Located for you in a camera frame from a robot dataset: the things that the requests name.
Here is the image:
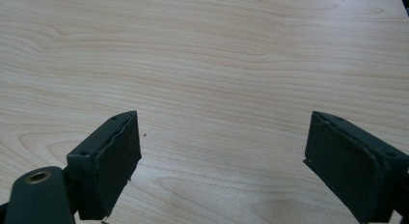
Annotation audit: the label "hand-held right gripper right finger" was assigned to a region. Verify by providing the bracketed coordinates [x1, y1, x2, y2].
[303, 110, 409, 224]

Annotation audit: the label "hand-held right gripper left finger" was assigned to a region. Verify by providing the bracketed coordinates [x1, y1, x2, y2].
[66, 110, 143, 221]

